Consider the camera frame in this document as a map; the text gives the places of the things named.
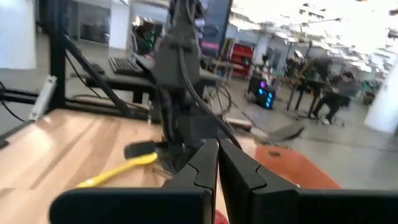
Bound black computer tower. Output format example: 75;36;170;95
248;76;277;110

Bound silver bracket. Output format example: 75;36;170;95
29;74;58;122

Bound dark operator monitor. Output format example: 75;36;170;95
198;0;233;60

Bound yellow plastic spoon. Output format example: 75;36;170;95
76;151;159;189

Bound black computer mouse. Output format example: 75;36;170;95
89;62;106;75

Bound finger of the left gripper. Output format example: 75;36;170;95
170;147;187;174
157;146;175;174

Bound orange plastic bin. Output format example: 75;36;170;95
254;145;342;190

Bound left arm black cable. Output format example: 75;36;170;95
177;46;244;150

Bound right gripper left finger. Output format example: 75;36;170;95
162;138;220;224

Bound red tool cabinet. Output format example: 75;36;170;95
231;42;255;78

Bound black keyboard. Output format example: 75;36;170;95
108;56;145;76

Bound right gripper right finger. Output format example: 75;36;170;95
219;139;301;224

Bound black desk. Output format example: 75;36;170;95
70;67;223;105

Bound black frame rail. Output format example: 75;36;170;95
63;95;162;122

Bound black frame post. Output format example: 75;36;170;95
46;0;131;116

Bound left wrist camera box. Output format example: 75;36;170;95
152;34;201;91

